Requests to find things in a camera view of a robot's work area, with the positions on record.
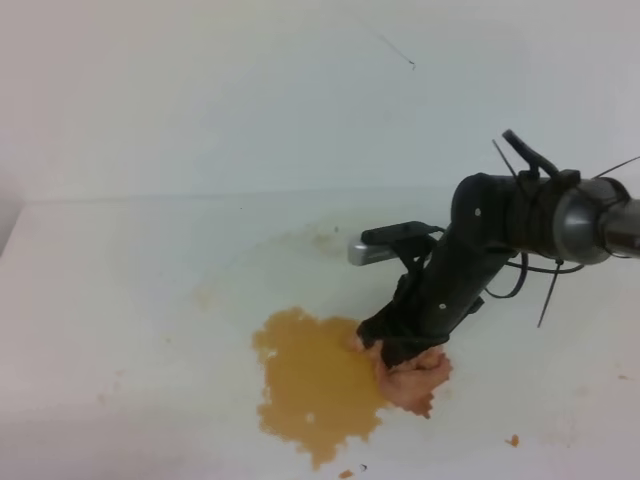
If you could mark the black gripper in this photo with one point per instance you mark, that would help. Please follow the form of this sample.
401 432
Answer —
464 261

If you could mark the orange-pink rag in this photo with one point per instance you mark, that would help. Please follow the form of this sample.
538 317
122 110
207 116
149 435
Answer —
410 385

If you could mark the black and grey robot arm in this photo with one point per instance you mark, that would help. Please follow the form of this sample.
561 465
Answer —
493 219

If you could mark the brown coffee puddle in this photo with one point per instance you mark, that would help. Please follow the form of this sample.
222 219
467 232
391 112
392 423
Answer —
319 390

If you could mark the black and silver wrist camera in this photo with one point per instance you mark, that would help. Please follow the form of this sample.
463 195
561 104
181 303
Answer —
410 242

